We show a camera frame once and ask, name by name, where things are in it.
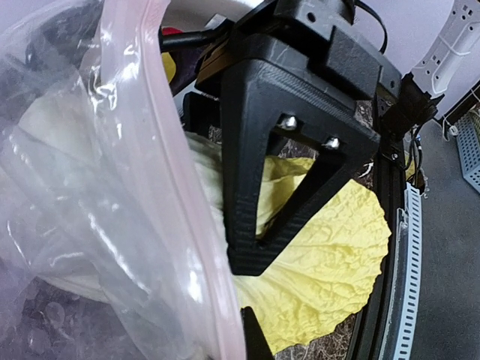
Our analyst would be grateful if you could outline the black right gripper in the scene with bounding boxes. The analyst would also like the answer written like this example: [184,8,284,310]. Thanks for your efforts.
[196,1,401,101]

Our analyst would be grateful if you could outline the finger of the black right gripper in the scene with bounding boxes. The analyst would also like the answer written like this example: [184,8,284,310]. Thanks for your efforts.
[220,59,380,277]

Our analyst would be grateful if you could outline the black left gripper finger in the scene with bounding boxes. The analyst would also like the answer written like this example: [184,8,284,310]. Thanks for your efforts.
[241,307,275,360]

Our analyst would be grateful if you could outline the clear zip top bag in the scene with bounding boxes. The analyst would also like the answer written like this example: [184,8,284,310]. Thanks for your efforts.
[1,1,247,359]

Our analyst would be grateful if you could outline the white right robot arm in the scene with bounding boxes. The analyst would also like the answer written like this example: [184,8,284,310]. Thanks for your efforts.
[196,1,479,276]

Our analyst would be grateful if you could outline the dark purple toy eggplant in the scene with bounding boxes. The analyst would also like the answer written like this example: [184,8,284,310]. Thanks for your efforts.
[169,46,206,96]

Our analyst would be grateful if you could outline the yellow toy lemon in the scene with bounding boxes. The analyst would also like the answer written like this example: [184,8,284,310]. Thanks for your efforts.
[161,52,177,83]

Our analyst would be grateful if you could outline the blue background basket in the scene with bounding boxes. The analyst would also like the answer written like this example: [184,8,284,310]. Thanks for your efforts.
[455,110,480,192]

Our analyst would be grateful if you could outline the white slotted cable duct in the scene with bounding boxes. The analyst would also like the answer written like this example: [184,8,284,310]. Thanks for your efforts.
[394,183,422,359]

